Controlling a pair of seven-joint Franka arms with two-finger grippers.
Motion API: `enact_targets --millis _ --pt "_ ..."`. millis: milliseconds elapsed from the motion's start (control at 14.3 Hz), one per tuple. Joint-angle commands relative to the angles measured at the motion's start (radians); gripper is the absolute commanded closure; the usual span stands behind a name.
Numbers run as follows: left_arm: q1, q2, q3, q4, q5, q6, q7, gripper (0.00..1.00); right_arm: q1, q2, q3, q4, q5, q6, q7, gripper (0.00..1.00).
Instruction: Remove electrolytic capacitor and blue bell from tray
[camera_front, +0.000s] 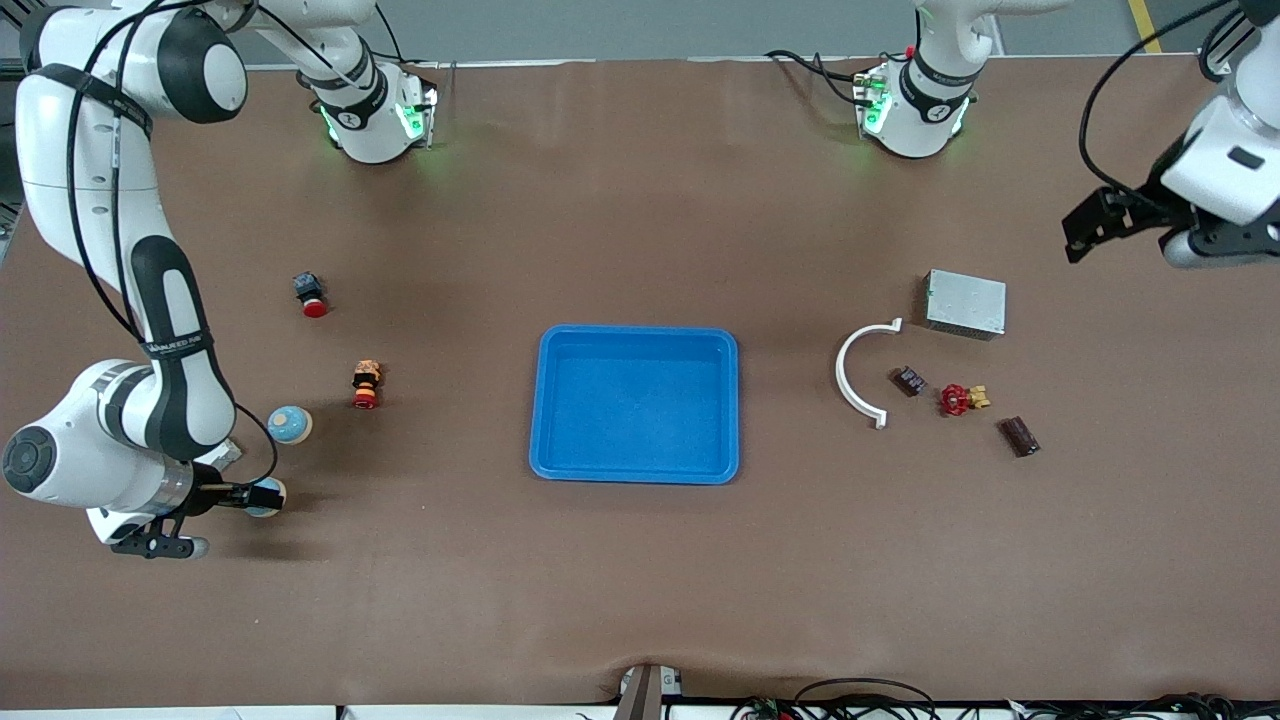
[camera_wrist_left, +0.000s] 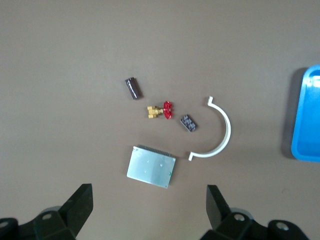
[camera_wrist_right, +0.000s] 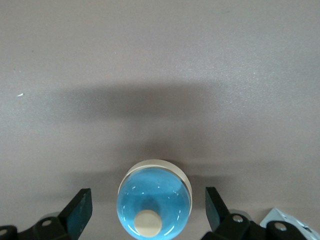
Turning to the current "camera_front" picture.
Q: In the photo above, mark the brown table cover sheet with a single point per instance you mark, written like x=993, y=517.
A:
x=640, y=580

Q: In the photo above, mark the light blue desk bell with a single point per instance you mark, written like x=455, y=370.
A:
x=265, y=512
x=290, y=425

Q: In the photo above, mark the red yellow emergency stop button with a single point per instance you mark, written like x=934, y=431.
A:
x=367, y=385

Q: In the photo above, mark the grey metal clamp mount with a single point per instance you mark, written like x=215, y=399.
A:
x=648, y=692

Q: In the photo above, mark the silver metal box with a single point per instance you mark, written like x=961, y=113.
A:
x=964, y=303

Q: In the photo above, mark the blue plastic tray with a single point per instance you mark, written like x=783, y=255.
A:
x=650, y=420

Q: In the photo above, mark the white circuit breaker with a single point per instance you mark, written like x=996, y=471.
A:
x=230, y=452

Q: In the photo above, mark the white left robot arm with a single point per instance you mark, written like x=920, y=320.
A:
x=925, y=100

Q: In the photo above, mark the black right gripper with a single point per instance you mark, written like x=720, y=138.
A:
x=212, y=494

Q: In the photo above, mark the red handwheel brass valve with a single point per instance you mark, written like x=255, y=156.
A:
x=955, y=400

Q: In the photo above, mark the white curved plastic bracket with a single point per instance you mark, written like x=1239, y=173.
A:
x=840, y=375

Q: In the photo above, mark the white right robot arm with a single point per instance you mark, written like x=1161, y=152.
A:
x=60, y=170

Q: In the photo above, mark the dark brown rectangular block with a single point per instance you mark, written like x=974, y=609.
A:
x=1020, y=437

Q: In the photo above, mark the red button black base switch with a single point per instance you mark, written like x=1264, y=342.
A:
x=311, y=294

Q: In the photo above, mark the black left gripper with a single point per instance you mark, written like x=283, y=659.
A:
x=1137, y=208

